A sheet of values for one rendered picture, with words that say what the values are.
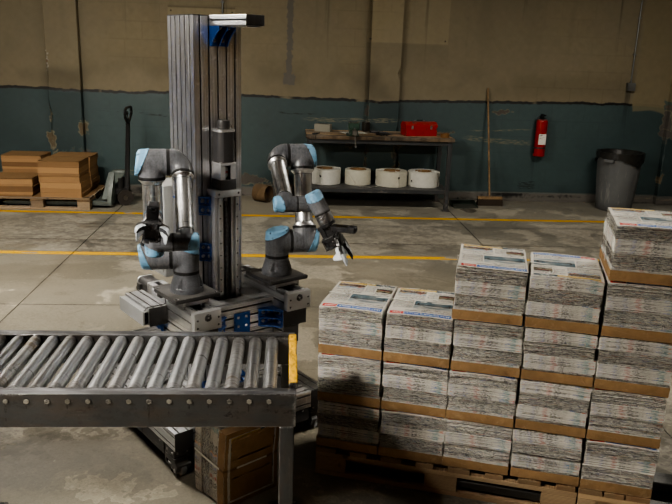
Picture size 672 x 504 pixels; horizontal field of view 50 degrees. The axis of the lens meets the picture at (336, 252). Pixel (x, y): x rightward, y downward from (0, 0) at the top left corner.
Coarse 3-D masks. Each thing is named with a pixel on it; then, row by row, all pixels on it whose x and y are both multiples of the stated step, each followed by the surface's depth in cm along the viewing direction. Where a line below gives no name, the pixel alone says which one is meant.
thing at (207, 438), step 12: (204, 432) 310; (216, 432) 304; (240, 432) 303; (252, 432) 307; (264, 432) 312; (276, 432) 318; (204, 444) 312; (216, 444) 306; (228, 444) 300; (240, 444) 305; (252, 444) 310; (264, 444) 315; (276, 444) 321; (216, 456) 307; (228, 456) 302; (240, 456) 307
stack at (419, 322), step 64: (320, 320) 319; (384, 320) 316; (448, 320) 304; (320, 384) 326; (384, 384) 318; (448, 384) 311; (512, 384) 305; (320, 448) 335; (448, 448) 320; (512, 448) 312; (576, 448) 305
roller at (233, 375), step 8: (232, 344) 282; (240, 344) 280; (232, 352) 273; (240, 352) 273; (232, 360) 265; (240, 360) 267; (232, 368) 258; (240, 368) 262; (232, 376) 252; (240, 376) 258; (232, 384) 246
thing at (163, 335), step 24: (24, 336) 281; (48, 336) 282; (96, 336) 283; (144, 336) 284; (168, 336) 285; (192, 336) 286; (216, 336) 286; (240, 336) 287; (264, 336) 288; (288, 336) 288; (120, 360) 286; (192, 360) 288; (288, 360) 291
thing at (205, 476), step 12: (276, 456) 323; (204, 468) 316; (252, 468) 314; (264, 468) 319; (276, 468) 325; (204, 480) 318; (216, 480) 310; (228, 480) 307; (240, 480) 311; (252, 480) 316; (264, 480) 321; (276, 480) 327; (204, 492) 320; (216, 492) 312; (228, 492) 308; (240, 492) 313; (252, 492) 318
